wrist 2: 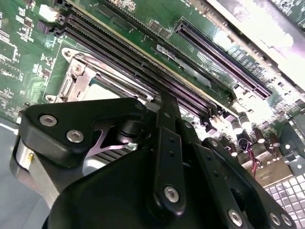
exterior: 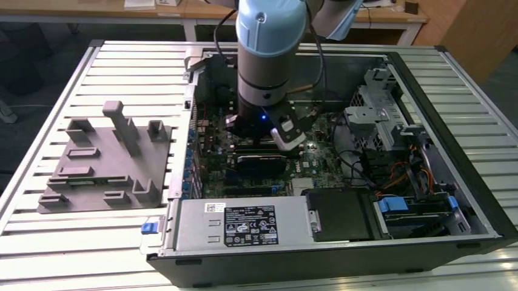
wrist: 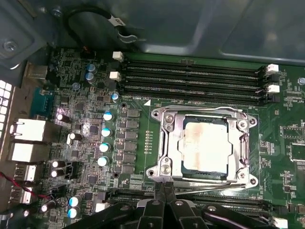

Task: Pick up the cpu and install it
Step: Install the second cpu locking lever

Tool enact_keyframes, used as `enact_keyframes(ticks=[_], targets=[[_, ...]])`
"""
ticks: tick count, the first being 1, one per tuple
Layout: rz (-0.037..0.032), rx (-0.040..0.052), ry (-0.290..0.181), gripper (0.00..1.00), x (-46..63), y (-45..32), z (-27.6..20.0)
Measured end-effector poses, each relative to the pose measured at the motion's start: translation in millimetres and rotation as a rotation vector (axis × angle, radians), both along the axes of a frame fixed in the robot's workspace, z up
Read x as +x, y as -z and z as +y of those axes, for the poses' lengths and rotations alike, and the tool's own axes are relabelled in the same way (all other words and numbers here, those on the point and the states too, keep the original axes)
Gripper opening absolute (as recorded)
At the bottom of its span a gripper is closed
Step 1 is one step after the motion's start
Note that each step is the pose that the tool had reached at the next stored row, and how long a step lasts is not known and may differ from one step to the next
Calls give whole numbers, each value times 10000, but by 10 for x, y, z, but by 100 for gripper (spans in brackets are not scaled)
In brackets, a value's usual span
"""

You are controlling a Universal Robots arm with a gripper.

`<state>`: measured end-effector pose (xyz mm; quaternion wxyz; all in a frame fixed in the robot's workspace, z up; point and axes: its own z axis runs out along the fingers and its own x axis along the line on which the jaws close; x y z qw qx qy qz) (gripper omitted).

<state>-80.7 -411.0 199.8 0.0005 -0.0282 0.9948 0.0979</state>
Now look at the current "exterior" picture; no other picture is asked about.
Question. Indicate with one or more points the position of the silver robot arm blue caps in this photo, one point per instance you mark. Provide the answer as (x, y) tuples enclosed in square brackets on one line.
[(263, 75)]

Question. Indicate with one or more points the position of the black RAM slot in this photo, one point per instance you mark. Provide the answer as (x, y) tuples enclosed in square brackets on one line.
[(295, 155), (245, 151), (245, 148), (245, 145)]

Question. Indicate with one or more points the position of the black graphics card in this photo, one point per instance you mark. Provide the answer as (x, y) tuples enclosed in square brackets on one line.
[(261, 166)]

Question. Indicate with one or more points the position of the green motherboard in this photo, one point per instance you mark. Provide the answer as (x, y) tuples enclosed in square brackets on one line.
[(323, 157)]

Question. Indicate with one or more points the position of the black expansion slot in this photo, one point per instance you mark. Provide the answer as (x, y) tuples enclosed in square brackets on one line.
[(251, 191)]

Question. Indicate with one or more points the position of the small silver heatsink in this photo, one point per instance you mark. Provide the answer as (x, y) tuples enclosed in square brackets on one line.
[(303, 185)]

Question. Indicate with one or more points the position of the white barcode sticker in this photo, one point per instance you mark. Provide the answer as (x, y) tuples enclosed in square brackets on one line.
[(214, 208)]

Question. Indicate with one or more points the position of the silver drive cage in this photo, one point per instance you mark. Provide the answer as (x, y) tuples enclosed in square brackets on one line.
[(364, 116)]

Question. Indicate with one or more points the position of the black rating label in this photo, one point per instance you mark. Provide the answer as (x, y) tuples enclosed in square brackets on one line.
[(251, 225)]

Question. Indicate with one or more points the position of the silver power supply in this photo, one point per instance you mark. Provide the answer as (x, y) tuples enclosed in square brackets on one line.
[(194, 224)]

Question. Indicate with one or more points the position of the grey parts rack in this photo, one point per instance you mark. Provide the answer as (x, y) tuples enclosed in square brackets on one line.
[(110, 157)]

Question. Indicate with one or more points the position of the blue case latch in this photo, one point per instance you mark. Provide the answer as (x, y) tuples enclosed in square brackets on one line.
[(149, 228)]

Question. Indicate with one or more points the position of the hard disk in blue carrier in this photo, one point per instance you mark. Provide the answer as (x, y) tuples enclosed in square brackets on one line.
[(394, 206)]

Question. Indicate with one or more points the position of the green RAM stick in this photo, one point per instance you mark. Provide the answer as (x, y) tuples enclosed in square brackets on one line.
[(87, 181)]

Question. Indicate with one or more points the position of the small white box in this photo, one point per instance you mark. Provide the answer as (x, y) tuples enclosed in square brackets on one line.
[(167, 2)]

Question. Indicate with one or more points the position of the black PC case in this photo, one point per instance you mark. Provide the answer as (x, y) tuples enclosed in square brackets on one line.
[(283, 266)]

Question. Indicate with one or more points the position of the blue plastic clip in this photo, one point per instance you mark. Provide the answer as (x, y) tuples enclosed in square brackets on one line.
[(452, 202)]

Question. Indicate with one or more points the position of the small dark box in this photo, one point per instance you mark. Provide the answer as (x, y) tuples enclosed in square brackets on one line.
[(412, 7)]

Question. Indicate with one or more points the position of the grey metal leg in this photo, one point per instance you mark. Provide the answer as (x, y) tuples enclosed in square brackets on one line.
[(8, 112)]

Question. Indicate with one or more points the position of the brown wooden cabinet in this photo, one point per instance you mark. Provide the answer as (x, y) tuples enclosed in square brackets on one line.
[(477, 30)]

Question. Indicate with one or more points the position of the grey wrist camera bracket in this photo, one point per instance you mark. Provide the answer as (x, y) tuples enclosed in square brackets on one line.
[(231, 119)]

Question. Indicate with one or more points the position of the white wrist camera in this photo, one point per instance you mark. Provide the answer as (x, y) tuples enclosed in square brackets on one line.
[(289, 136)]

